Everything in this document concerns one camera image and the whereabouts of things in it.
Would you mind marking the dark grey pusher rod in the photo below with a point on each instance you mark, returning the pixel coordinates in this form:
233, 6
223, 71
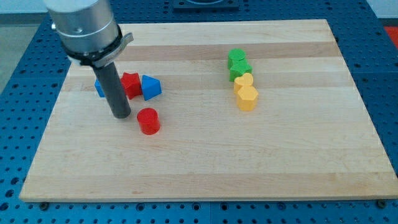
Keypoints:
113, 90

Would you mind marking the black clamp ring with lever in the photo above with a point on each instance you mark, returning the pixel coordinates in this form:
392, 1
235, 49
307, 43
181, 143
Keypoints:
102, 57

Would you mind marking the red cylinder block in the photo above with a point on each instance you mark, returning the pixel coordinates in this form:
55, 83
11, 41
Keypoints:
148, 120

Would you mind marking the blue triangle block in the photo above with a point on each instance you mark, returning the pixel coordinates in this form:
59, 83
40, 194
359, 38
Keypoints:
151, 87

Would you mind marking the blue cube block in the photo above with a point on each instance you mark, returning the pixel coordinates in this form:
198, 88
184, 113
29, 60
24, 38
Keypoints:
99, 89

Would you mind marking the red star block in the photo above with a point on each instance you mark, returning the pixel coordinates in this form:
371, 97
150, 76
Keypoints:
131, 84

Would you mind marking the green cylinder block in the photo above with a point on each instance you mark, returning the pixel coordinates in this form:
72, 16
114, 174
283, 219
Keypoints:
236, 58

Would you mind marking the green star block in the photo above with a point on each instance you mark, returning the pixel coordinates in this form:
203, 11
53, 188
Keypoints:
238, 69

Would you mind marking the yellow heart block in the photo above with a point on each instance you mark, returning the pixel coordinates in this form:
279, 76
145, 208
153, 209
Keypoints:
244, 80

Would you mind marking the yellow hexagon block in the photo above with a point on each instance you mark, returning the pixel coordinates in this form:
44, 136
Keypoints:
247, 97

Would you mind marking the wooden board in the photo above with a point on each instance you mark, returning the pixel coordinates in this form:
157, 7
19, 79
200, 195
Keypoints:
309, 137

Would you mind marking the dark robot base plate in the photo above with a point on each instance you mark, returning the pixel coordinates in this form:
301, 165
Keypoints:
206, 5

